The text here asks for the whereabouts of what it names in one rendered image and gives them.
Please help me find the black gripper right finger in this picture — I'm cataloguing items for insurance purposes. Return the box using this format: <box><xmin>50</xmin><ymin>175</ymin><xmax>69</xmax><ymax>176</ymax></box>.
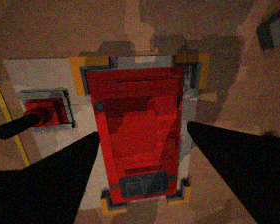
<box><xmin>187</xmin><ymin>121</ymin><xmax>280</xmax><ymax>224</ymax></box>

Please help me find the yellow rectangular frame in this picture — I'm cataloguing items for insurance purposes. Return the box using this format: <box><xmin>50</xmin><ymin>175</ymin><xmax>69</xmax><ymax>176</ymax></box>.
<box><xmin>0</xmin><ymin>90</ymin><xmax>30</xmax><ymax>166</ymax></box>

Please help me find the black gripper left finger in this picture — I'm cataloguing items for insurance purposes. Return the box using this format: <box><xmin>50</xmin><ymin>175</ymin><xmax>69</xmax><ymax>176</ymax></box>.
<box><xmin>0</xmin><ymin>131</ymin><xmax>100</xmax><ymax>224</ymax></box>

